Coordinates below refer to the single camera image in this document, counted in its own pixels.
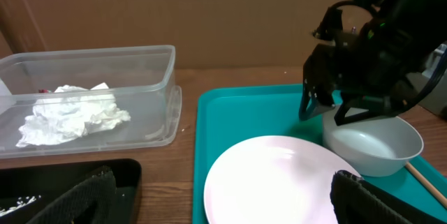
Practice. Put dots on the large pink plate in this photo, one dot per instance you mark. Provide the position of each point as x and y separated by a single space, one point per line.
272 179

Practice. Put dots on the white napkin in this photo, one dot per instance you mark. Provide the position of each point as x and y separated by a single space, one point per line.
59 120

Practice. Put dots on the brown cardboard backdrop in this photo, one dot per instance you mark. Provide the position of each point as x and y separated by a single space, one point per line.
205 33

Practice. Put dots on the rice food scraps pile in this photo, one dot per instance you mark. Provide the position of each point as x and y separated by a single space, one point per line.
20 203

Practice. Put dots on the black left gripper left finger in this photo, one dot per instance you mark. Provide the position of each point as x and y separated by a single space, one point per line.
88 201

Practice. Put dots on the black plastic tray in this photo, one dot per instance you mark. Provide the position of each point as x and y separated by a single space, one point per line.
50 181

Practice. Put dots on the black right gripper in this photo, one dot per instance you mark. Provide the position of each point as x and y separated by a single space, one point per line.
367 49

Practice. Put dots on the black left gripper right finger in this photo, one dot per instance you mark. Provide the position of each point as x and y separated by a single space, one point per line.
356 201

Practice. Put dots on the grey bowl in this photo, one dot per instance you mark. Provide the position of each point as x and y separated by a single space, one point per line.
375 147

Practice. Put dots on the wooden chopstick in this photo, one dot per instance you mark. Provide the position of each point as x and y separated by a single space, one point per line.
429 186

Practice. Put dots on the clear plastic bin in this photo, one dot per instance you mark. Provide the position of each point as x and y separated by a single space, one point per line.
141 79

